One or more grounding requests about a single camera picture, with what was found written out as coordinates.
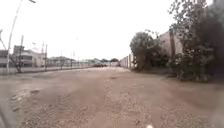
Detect brown dirt road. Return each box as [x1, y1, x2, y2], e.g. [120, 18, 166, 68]
[0, 66, 224, 128]

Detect large bush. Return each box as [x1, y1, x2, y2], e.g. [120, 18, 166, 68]
[129, 30, 169, 73]

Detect row of poles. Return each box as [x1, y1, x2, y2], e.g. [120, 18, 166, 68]
[18, 34, 91, 72]

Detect low fence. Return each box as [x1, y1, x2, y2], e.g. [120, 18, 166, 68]
[0, 65, 94, 76]

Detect pale building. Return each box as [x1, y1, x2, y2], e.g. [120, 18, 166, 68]
[0, 45, 46, 69]

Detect street lamp pole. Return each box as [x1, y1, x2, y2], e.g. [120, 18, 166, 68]
[5, 0, 37, 73]

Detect long pale wall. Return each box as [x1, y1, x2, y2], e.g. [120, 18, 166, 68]
[118, 30, 184, 70]

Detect trees by wall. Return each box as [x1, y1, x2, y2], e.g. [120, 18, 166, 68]
[167, 0, 224, 83]

